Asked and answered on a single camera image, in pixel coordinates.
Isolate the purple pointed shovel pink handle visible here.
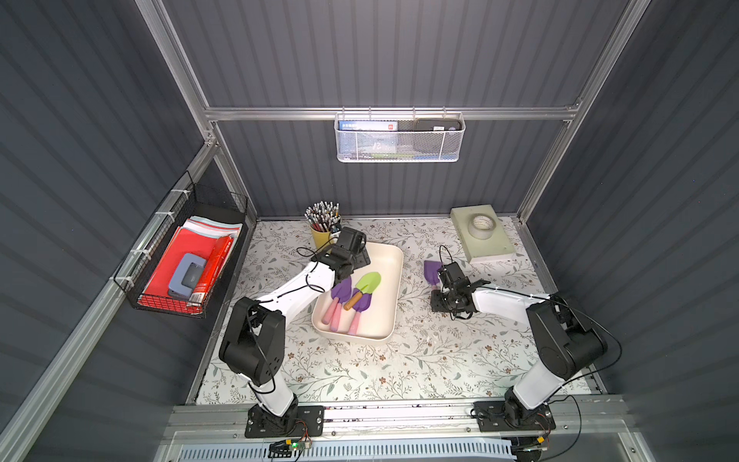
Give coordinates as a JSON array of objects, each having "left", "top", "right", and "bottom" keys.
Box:
[{"left": 321, "top": 277, "right": 353, "bottom": 332}]

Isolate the black device in basket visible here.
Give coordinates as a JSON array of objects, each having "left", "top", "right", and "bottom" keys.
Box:
[{"left": 412, "top": 119, "right": 465, "bottom": 157}]

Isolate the purple round shovel pink handle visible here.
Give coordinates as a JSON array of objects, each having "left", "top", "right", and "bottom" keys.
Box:
[{"left": 348, "top": 294, "right": 373, "bottom": 335}]

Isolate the white tape roll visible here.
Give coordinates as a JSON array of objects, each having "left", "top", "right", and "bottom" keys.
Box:
[{"left": 468, "top": 214, "right": 497, "bottom": 241}]

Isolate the white wire wall basket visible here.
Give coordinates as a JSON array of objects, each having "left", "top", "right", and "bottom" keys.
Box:
[{"left": 334, "top": 113, "right": 467, "bottom": 163}]

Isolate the yellow pencil cup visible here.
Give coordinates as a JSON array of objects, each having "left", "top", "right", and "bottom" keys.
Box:
[{"left": 311, "top": 224, "right": 342, "bottom": 249}]

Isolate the bundle of pencils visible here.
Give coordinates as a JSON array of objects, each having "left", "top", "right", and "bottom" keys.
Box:
[{"left": 304, "top": 201, "right": 342, "bottom": 233}]

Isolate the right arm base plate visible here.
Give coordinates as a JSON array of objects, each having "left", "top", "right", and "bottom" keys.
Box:
[{"left": 471, "top": 400, "right": 556, "bottom": 434}]

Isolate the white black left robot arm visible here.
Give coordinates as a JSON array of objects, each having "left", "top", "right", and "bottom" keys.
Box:
[{"left": 219, "top": 227, "right": 371, "bottom": 419}]

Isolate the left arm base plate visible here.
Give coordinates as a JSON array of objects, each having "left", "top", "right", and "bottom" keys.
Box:
[{"left": 244, "top": 404, "right": 325, "bottom": 439}]

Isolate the red folder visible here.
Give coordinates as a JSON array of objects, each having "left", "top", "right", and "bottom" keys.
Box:
[{"left": 142, "top": 219, "right": 240, "bottom": 300}]

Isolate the cream plastic storage tray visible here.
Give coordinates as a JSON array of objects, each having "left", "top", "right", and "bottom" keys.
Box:
[{"left": 312, "top": 243, "right": 404, "bottom": 345}]

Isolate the floral table mat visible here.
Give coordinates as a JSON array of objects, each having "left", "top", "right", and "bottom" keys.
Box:
[{"left": 194, "top": 217, "right": 553, "bottom": 405}]

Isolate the small green circuit board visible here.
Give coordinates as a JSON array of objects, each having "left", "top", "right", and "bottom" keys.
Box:
[{"left": 268, "top": 439, "right": 313, "bottom": 460}]

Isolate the white vented panel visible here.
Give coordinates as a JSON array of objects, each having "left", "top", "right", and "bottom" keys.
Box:
[{"left": 174, "top": 437, "right": 516, "bottom": 461}]

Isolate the red stapler box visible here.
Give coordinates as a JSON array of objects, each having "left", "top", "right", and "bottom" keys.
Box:
[{"left": 188, "top": 235, "right": 235, "bottom": 307}]

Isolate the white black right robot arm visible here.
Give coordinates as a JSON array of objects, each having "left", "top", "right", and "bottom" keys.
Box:
[{"left": 423, "top": 260, "right": 608, "bottom": 420}]

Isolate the black wire side basket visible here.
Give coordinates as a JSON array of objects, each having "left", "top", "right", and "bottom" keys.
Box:
[{"left": 114, "top": 173, "right": 248, "bottom": 319}]

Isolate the blue box in basket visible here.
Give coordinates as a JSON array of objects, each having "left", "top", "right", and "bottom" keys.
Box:
[{"left": 336, "top": 121, "right": 398, "bottom": 159}]

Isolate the green shovel wooden handle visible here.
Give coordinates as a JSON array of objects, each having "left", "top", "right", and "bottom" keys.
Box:
[{"left": 344, "top": 271, "right": 381, "bottom": 311}]

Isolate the pale green box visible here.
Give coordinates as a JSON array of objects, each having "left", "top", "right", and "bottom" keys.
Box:
[{"left": 450, "top": 204, "right": 516, "bottom": 264}]

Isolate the purple square shovel pink handle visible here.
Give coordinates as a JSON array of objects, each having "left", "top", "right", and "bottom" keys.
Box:
[{"left": 423, "top": 260, "right": 443, "bottom": 288}]

